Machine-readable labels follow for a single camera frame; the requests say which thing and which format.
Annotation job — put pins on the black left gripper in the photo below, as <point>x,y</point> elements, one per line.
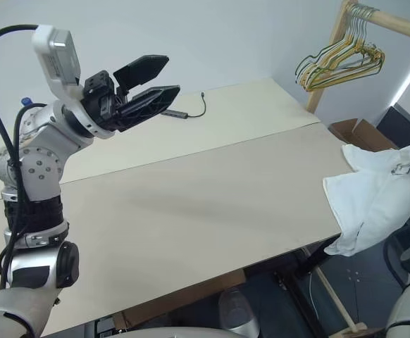
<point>99,91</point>

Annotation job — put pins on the white cloth garment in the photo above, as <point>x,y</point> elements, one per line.
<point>374,190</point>

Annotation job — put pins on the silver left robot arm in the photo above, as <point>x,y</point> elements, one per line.
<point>39,165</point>

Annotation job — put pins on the open cardboard box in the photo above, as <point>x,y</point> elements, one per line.
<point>363,135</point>

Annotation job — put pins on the wooden clothes rack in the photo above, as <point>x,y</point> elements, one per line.
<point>402,22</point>

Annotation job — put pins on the silver robot torso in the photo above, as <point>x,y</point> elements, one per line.
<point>191,332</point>

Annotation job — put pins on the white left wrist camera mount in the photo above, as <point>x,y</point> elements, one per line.
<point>55,53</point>

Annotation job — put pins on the black table frame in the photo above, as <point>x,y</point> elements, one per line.
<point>305,267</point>

